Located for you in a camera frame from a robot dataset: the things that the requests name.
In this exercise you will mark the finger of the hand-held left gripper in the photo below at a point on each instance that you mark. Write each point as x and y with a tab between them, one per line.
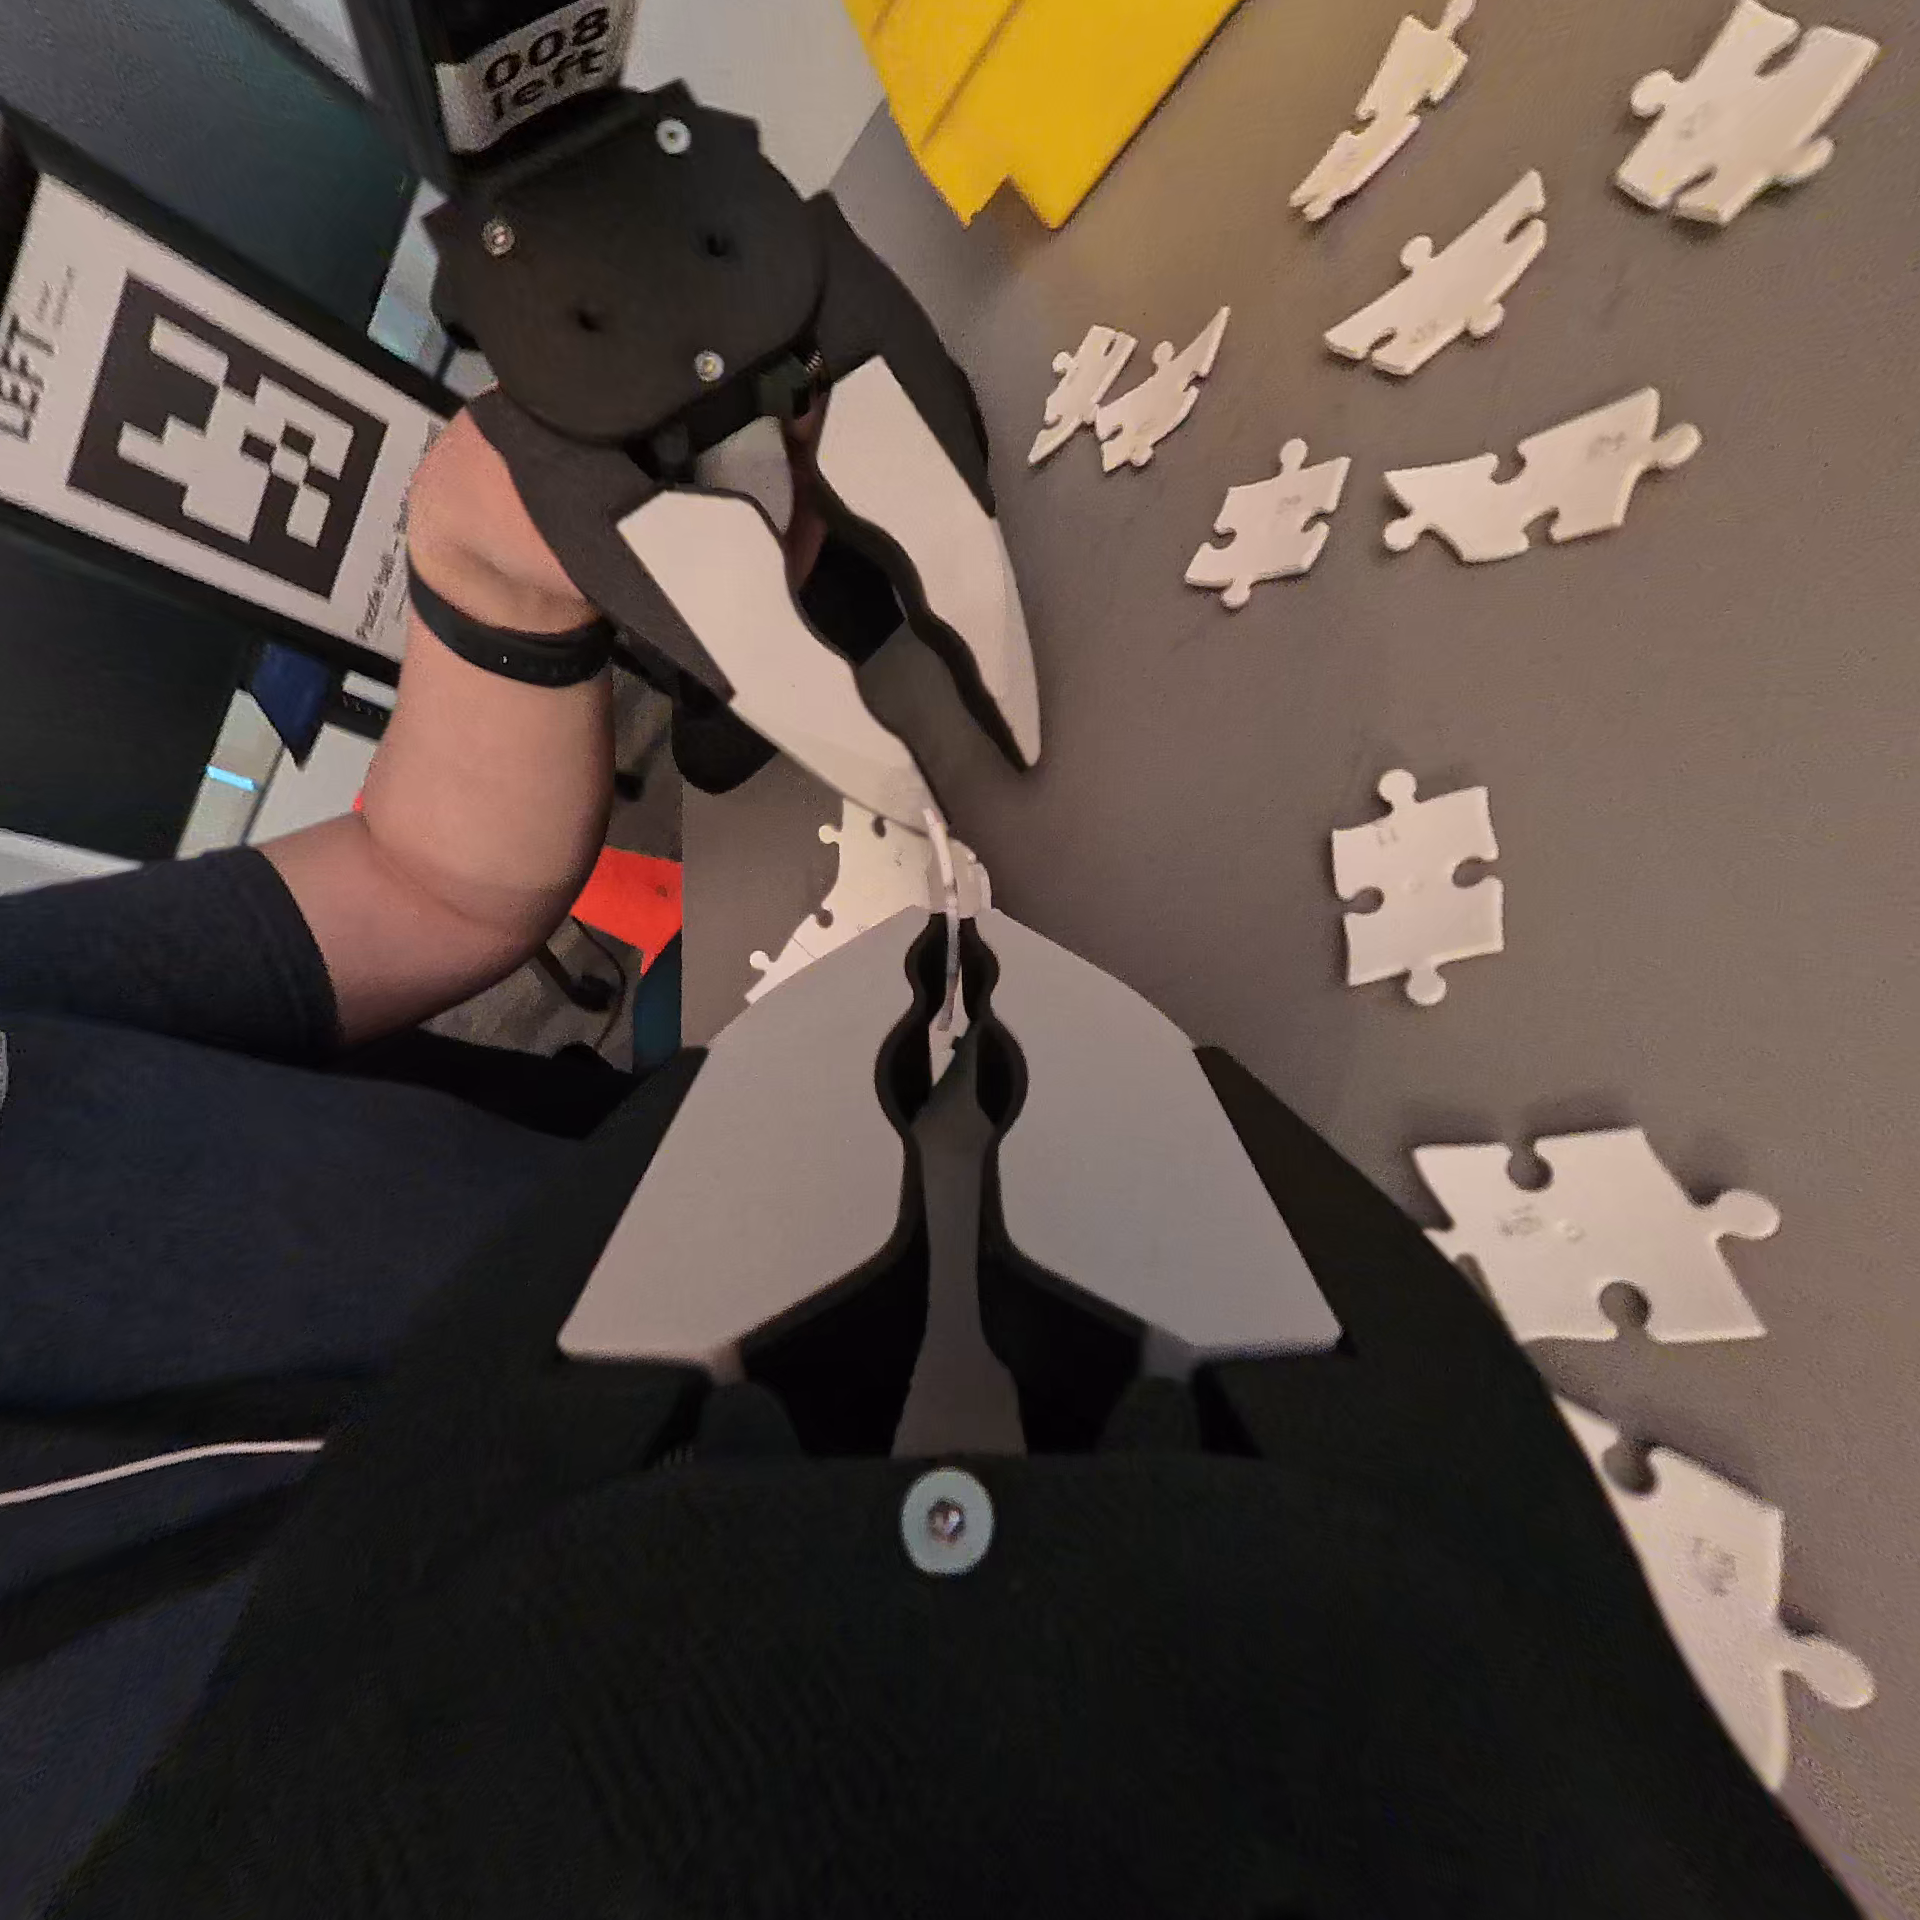
737	585
938	525

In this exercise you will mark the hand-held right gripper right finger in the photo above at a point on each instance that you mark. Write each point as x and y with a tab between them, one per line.
1155	1201

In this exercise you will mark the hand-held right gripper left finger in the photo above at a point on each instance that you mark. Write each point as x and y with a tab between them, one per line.
750	1201

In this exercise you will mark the white puzzle piece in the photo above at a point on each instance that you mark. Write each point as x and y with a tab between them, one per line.
961	955

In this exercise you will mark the assembled white puzzle section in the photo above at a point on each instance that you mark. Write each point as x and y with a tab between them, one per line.
871	885

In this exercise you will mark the person's left forearm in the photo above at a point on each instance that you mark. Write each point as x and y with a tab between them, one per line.
481	812

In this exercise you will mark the scattered loose puzzle pieces group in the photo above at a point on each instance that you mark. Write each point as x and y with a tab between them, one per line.
1575	1246

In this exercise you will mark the person's left hand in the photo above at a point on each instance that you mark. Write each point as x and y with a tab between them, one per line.
481	540

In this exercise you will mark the black wristband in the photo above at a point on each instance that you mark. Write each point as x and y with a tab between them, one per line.
510	651

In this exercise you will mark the red object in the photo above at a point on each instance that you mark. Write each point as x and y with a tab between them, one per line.
632	908

